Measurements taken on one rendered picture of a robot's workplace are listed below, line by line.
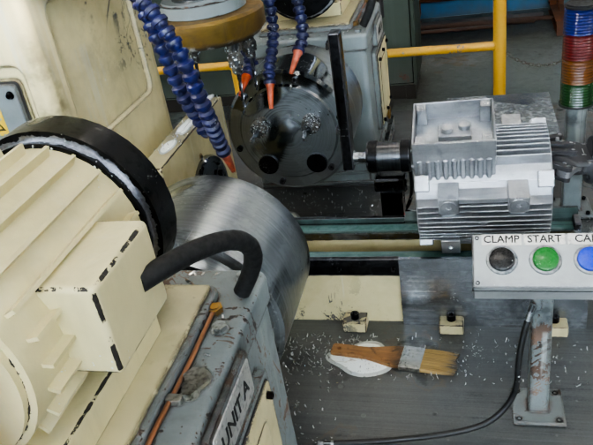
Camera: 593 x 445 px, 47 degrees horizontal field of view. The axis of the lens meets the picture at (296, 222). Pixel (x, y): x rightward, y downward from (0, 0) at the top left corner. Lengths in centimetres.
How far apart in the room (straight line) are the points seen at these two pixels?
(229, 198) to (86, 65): 37
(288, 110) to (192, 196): 49
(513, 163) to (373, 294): 32
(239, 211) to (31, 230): 40
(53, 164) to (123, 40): 69
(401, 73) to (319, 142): 299
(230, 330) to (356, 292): 55
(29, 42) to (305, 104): 54
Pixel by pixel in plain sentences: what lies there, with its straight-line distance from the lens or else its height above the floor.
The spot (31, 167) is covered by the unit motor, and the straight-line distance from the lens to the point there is 57.
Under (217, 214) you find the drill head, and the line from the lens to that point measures 85.
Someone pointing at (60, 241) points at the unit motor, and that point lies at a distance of 52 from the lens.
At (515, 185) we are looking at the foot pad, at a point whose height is 106.
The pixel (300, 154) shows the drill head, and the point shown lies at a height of 99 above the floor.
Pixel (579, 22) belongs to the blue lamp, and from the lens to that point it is 133.
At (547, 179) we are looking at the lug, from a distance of 105.
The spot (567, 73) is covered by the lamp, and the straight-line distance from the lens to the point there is 137.
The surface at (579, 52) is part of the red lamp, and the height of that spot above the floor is 114.
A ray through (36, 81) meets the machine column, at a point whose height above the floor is 130.
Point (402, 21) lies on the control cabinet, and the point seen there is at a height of 49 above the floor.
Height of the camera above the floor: 155
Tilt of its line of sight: 30 degrees down
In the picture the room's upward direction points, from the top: 10 degrees counter-clockwise
